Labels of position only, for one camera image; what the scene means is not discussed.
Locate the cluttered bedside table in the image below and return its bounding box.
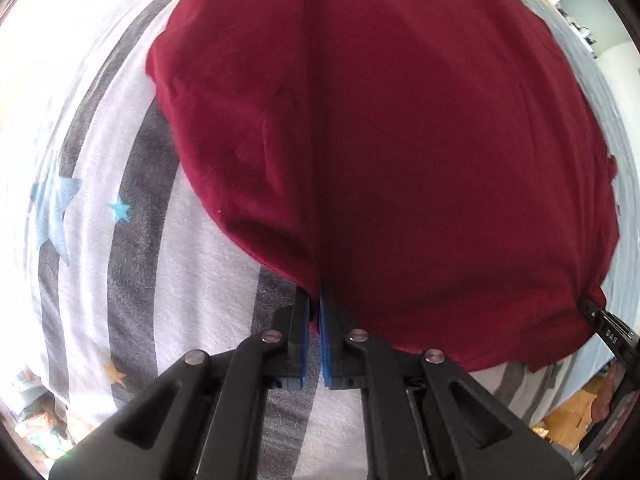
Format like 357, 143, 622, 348
539, 0, 599, 59

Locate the dark red t-shirt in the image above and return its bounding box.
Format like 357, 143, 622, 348
146, 0, 618, 370

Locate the striped star bed sheet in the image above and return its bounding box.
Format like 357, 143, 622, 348
1, 0, 639, 479

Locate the white headboard with apples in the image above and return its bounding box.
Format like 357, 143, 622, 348
597, 41, 639, 136

